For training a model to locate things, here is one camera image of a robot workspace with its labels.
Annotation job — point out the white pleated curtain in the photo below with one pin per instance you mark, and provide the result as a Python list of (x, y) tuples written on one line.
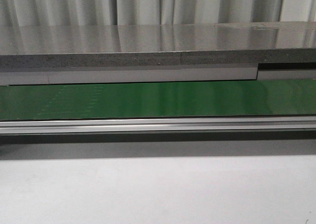
[(152, 12)]

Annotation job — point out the aluminium front conveyor rail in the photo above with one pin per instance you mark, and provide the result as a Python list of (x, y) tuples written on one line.
[(158, 125)]

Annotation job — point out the green conveyor belt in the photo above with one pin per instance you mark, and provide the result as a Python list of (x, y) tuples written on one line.
[(164, 99)]

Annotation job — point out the grey rear conveyor rail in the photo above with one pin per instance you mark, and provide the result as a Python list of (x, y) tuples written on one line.
[(155, 73)]

